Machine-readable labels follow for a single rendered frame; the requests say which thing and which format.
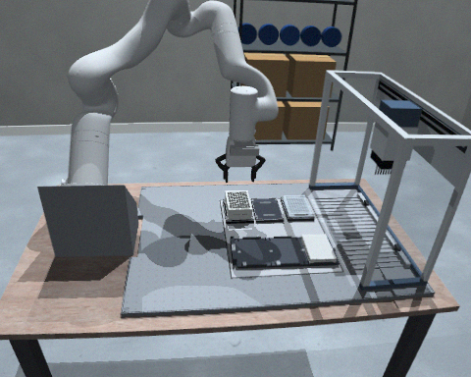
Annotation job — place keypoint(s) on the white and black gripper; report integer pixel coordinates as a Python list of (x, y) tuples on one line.
[(238, 161)]

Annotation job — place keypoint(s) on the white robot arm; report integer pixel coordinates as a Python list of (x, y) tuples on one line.
[(89, 78)]

